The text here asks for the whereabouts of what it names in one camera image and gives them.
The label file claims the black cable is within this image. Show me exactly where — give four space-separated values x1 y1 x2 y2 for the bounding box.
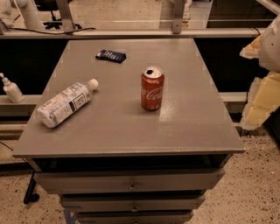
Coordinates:
8 26 97 36

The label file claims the grey metal frame rail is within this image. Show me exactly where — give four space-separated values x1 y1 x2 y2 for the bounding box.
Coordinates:
0 28 265 39

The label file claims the grey drawer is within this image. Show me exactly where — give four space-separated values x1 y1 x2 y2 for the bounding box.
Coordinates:
77 210 193 224
35 168 225 194
61 194 205 213

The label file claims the grey drawer cabinet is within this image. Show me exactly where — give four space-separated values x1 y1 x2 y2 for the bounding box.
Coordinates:
11 38 246 224

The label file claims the white pump dispenser bottle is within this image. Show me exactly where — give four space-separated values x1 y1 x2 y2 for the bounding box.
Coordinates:
0 73 25 103

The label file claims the black office chair base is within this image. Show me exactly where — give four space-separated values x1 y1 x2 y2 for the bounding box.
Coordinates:
34 0 83 31

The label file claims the bottom grey drawer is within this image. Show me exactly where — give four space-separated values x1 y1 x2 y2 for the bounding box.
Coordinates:
77 210 193 224

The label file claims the clear plastic water bottle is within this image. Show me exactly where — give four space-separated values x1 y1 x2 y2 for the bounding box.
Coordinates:
37 79 99 128

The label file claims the white pipe column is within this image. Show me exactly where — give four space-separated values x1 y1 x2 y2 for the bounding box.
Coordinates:
11 0 43 30

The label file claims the black caster wheel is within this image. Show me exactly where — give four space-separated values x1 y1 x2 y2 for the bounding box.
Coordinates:
24 173 39 205

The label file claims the dark blue snack packet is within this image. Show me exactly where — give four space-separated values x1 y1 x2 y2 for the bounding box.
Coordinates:
95 50 126 64

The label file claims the middle grey drawer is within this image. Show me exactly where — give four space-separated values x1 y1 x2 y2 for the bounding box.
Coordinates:
61 194 205 213

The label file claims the red Coca-Cola can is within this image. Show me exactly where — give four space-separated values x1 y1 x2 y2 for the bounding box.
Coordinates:
141 66 165 110

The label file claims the top grey drawer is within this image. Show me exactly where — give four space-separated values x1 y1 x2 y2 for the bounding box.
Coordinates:
35 168 225 194

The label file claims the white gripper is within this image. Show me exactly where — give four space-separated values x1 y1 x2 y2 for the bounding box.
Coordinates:
240 15 280 130

